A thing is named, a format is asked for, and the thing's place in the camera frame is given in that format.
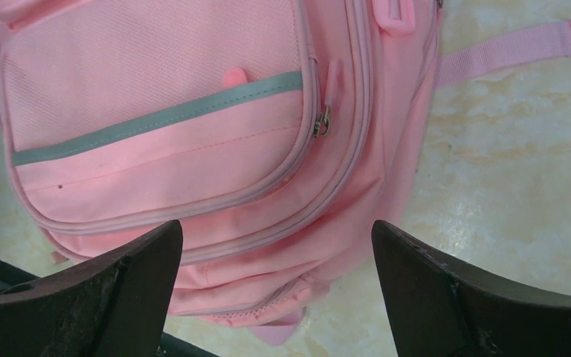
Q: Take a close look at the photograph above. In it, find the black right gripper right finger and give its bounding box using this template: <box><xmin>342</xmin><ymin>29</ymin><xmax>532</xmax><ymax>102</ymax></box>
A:
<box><xmin>371</xmin><ymin>220</ymin><xmax>571</xmax><ymax>356</ymax></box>

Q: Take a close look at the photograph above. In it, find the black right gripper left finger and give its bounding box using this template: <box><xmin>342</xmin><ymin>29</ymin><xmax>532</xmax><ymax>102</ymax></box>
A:
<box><xmin>0</xmin><ymin>221</ymin><xmax>183</xmax><ymax>356</ymax></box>

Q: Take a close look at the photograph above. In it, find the pink student backpack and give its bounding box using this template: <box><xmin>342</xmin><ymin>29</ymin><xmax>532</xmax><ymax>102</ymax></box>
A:
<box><xmin>0</xmin><ymin>0</ymin><xmax>571</xmax><ymax>346</ymax></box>

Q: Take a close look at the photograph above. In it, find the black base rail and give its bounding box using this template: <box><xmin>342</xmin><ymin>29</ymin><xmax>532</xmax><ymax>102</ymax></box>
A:
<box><xmin>0</xmin><ymin>260</ymin><xmax>215</xmax><ymax>357</ymax></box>

